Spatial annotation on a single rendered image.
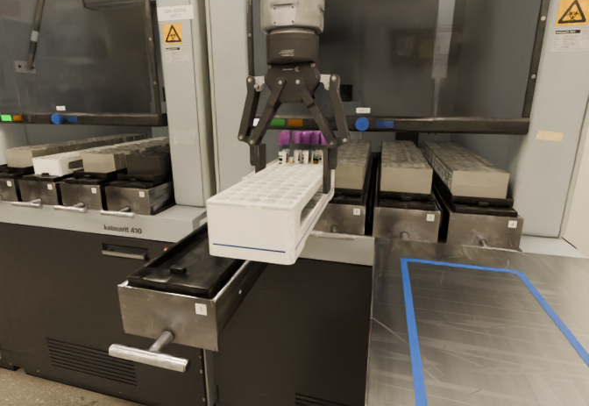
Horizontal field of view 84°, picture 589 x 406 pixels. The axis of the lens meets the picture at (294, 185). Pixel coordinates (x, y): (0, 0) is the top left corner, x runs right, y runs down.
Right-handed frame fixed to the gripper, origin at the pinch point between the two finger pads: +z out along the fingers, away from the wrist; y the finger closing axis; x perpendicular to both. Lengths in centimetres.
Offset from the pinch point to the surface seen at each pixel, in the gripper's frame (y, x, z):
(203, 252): -12.4, -7.0, 11.4
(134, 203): -50, 21, 15
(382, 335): 14.3, -20.9, 10.0
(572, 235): 111, 144, 56
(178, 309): -9.3, -18.4, 13.2
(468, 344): 21.8, -20.1, 10.0
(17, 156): -98, 28, 5
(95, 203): -62, 21, 15
